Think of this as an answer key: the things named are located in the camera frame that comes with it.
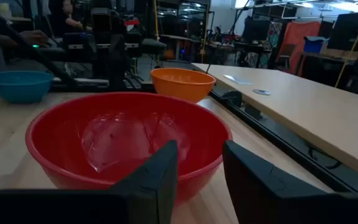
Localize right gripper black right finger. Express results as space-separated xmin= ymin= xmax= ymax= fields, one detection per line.
xmin=222 ymin=139 xmax=358 ymax=224

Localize person's hand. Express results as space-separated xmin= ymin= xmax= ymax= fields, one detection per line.
xmin=19 ymin=29 xmax=50 ymax=47

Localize person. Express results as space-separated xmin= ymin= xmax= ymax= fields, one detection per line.
xmin=0 ymin=0 xmax=93 ymax=47

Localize black computer monitor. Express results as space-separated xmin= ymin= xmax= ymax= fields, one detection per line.
xmin=242 ymin=17 xmax=272 ymax=43

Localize blue plastic bowl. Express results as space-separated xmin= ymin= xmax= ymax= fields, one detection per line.
xmin=0 ymin=70 xmax=55 ymax=105

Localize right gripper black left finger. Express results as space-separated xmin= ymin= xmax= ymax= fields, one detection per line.
xmin=0 ymin=140 xmax=179 ymax=224

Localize nested colourful bowls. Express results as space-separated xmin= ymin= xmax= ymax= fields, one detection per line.
xmin=25 ymin=91 xmax=233 ymax=206

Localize orange hanging cloth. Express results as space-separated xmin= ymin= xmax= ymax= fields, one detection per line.
xmin=275 ymin=21 xmax=322 ymax=75

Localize large black screen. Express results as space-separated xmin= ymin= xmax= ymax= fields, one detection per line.
xmin=327 ymin=11 xmax=358 ymax=52

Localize yellow upright pole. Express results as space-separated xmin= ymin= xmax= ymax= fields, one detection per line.
xmin=153 ymin=0 xmax=160 ymax=42

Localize light wood desk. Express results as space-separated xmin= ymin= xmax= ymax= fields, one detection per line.
xmin=192 ymin=63 xmax=358 ymax=183

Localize orange plastic bowl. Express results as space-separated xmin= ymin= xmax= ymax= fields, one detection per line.
xmin=150 ymin=67 xmax=217 ymax=104

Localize blue storage bin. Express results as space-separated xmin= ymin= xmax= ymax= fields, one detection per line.
xmin=303 ymin=35 xmax=329 ymax=54

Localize yellow slanted pole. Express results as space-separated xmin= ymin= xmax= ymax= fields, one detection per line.
xmin=334 ymin=0 xmax=358 ymax=88

